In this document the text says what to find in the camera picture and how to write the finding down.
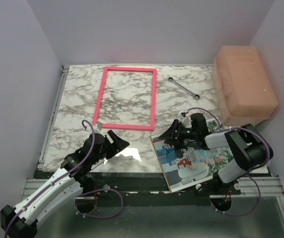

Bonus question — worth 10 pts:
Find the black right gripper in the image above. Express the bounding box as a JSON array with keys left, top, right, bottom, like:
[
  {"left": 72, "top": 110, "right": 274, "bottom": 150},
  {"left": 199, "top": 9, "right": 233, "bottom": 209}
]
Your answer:
[{"left": 159, "top": 119, "right": 198, "bottom": 146}]

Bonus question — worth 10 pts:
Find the pink photo frame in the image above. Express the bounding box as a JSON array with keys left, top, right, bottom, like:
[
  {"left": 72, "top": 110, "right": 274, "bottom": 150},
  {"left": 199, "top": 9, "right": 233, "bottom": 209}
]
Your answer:
[{"left": 92, "top": 66, "right": 157, "bottom": 132}]

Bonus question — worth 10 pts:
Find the printed photo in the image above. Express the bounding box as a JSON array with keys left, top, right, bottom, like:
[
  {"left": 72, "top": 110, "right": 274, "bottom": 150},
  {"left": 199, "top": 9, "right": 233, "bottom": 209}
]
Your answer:
[{"left": 150, "top": 117, "right": 233, "bottom": 193}]

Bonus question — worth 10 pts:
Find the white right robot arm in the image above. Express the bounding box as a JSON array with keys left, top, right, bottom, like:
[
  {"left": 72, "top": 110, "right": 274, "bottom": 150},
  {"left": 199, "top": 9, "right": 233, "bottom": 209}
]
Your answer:
[{"left": 152, "top": 113, "right": 273, "bottom": 194}]

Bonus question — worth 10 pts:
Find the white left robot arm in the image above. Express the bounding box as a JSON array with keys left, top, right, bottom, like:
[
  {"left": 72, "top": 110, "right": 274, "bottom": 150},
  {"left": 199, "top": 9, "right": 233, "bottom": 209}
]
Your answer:
[{"left": 0, "top": 130, "right": 129, "bottom": 238}]

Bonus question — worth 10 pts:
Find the silver ratchet wrench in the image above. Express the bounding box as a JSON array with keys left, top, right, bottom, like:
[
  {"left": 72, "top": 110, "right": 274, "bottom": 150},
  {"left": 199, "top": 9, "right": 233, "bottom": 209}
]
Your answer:
[{"left": 168, "top": 77, "right": 200, "bottom": 100}]

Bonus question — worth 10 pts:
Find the translucent orange plastic box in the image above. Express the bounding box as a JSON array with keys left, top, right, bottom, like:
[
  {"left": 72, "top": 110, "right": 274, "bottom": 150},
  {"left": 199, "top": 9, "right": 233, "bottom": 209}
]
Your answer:
[{"left": 212, "top": 46, "right": 278, "bottom": 126}]

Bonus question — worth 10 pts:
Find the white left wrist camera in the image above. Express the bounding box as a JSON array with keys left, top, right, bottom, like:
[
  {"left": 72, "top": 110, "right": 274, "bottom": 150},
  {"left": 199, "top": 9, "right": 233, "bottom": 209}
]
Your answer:
[{"left": 94, "top": 121, "right": 102, "bottom": 131}]

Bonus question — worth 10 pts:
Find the aluminium extrusion rail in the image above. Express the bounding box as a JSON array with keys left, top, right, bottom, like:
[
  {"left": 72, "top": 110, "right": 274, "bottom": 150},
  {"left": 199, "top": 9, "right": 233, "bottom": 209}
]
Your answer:
[{"left": 22, "top": 178, "right": 47, "bottom": 200}]

